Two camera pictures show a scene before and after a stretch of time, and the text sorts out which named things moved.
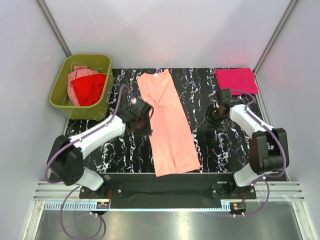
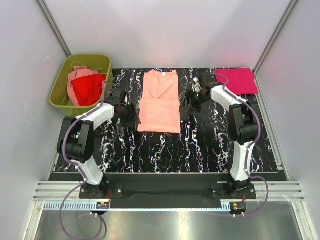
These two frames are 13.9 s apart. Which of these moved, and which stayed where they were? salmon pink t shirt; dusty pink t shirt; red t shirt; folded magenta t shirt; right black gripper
Moved: right black gripper; salmon pink t shirt
Stayed: folded magenta t shirt; red t shirt; dusty pink t shirt
